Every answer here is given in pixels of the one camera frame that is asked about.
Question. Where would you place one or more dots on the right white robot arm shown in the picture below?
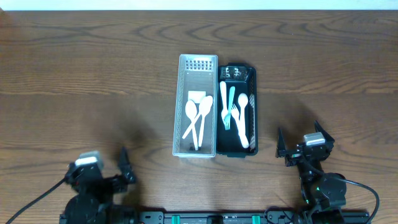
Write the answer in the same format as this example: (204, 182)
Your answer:
(323, 192)

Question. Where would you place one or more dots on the white plastic fork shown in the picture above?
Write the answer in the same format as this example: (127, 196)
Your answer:
(243, 138)

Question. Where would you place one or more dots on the pink plastic spoon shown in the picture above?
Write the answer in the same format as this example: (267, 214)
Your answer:
(242, 101)

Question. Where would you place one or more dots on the dark green mesh basket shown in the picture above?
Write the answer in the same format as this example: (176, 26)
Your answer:
(243, 78)

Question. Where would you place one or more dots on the mint green plastic fork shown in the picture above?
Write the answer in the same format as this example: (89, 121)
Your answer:
(230, 103)

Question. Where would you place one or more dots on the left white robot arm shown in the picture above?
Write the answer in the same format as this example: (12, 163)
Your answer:
(94, 200)

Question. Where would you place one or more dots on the clear plastic mesh basket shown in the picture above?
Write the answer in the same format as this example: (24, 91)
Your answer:
(197, 78)

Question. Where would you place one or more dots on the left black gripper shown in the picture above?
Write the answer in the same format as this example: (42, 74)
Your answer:
(113, 181)

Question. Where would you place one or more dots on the white plastic spoon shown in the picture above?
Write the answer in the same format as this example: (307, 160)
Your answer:
(191, 126)
(191, 113)
(204, 108)

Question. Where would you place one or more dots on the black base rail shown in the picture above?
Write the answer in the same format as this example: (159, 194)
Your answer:
(119, 214)

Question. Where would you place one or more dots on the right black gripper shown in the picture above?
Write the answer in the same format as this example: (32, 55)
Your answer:
(298, 152)

